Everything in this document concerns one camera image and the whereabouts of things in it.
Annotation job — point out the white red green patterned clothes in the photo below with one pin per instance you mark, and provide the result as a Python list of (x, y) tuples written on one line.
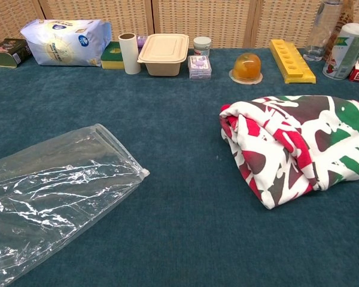
[(287, 149)]

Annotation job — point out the clear plastic zip bag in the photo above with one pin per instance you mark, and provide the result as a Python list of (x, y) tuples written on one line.
[(63, 179)]

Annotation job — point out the teal blue tablecloth-covered table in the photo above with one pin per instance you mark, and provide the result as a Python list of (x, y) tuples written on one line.
[(182, 149)]

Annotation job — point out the clear purple small box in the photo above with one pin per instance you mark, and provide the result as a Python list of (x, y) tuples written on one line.
[(200, 67)]

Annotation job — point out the beige lidded lunch box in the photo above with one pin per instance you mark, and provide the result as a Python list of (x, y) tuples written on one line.
[(164, 51)]

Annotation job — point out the white paper roll tube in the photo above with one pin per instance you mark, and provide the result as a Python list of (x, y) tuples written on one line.
[(131, 56)]

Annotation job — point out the small white lidded jar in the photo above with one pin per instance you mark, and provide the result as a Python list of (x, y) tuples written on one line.
[(202, 45)]

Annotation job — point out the orange jelly cup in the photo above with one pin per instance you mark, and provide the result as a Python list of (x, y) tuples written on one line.
[(246, 67)]

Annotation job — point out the purple cardboard box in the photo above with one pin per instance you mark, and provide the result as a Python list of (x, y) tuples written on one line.
[(141, 42)]

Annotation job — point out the yellow green sponge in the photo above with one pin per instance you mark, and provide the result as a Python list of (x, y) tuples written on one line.
[(110, 58)]

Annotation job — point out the woven folding screen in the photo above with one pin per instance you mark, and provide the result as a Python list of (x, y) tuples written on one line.
[(212, 21)]

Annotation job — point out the yellow tray with holes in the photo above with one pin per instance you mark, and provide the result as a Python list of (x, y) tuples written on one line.
[(290, 59)]

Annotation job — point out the blue white tissue pack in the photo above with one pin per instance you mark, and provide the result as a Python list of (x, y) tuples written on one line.
[(63, 42)]

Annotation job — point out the clear plastic water bottle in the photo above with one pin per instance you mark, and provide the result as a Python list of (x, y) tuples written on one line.
[(323, 30)]

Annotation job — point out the white green cylinder can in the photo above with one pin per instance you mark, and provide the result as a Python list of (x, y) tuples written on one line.
[(344, 51)]

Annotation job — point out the dark green tin can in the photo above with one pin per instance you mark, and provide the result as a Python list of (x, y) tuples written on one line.
[(6, 53)]

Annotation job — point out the brown patterned bottle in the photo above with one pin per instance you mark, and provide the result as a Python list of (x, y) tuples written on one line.
[(345, 15)]

